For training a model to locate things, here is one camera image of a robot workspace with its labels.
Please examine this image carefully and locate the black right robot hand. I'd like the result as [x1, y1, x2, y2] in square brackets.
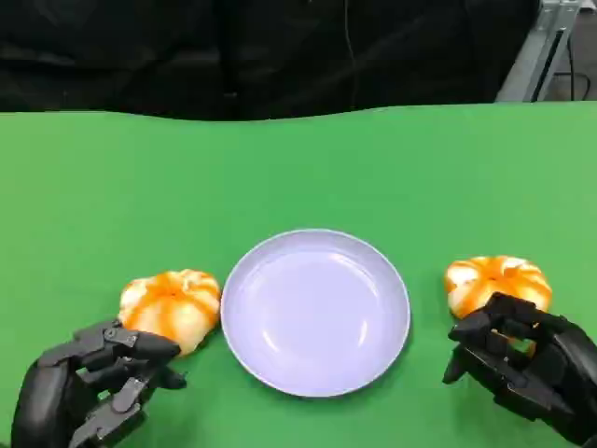
[441, 291, 597, 447]

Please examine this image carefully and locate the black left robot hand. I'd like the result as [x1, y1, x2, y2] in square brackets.
[9, 318, 188, 448]

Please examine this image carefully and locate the green table cloth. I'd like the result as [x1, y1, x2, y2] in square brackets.
[0, 101, 597, 448]

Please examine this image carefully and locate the lilac plate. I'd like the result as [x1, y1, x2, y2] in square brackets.
[220, 228, 412, 399]

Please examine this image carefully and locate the black cloth backdrop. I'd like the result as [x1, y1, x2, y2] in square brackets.
[0, 0, 542, 121]

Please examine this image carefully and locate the grey aluminium frame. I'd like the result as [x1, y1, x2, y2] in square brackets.
[494, 0, 584, 103]

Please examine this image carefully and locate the black floor cable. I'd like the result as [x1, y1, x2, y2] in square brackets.
[557, 32, 593, 102]

